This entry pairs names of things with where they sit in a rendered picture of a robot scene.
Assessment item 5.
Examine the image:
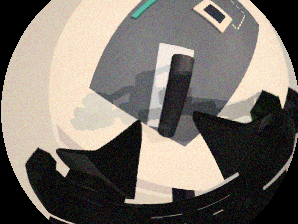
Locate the cream square tile with dark centre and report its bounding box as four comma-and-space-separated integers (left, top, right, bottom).
193, 0, 233, 34

